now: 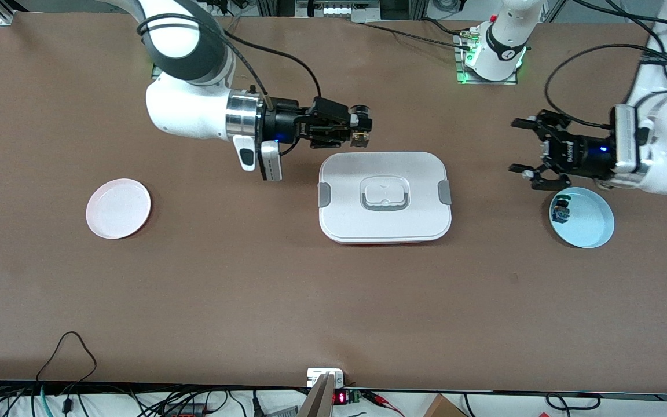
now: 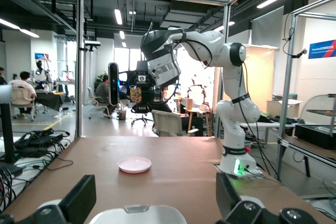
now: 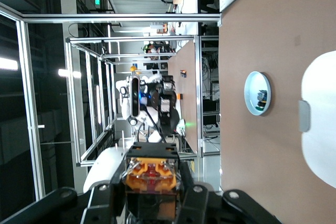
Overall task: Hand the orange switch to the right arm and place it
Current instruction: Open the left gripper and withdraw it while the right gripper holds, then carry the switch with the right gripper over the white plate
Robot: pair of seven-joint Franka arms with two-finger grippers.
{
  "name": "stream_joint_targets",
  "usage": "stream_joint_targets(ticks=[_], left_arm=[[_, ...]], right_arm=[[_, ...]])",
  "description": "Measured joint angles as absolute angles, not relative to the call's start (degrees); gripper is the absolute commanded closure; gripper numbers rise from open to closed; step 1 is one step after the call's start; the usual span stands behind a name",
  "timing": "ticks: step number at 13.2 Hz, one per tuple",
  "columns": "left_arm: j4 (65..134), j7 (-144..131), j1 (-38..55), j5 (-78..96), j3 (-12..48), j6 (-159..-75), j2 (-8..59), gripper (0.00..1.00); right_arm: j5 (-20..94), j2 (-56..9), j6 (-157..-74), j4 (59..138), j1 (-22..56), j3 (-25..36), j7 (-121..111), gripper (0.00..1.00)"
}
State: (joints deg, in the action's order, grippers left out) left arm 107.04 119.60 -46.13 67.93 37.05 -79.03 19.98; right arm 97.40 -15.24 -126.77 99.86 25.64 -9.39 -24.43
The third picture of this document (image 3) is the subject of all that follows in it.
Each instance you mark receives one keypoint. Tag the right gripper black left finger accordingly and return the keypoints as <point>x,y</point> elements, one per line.
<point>65,205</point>

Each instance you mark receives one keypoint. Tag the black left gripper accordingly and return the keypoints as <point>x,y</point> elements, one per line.
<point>155,100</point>

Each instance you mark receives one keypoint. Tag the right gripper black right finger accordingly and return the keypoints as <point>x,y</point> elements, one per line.
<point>210,208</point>

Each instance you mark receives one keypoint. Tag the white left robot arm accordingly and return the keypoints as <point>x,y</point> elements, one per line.
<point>124,108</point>

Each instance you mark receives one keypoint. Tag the yellow ball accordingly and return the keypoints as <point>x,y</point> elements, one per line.
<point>134,69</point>

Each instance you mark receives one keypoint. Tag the brown neighbouring work table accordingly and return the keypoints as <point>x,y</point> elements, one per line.
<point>186,58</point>

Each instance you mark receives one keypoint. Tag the distant seated person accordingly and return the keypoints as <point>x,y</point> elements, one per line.
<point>152,49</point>

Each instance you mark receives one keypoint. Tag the light blue round plate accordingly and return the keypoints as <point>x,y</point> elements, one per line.
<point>252,90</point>

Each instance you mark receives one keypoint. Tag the small blue black component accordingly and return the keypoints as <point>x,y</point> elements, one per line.
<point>262,98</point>

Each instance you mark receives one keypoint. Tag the ceiling light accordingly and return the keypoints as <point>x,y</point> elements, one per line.
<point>8,64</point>
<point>68,73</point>

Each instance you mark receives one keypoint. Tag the white lunch box grey latches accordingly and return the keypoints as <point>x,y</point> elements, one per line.
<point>323,129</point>

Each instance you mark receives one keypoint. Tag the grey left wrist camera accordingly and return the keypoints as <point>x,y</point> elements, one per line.
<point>134,95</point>

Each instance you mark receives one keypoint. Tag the aluminium profile cell frame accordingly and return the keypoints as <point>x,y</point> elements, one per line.
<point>105,18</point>
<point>131,38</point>

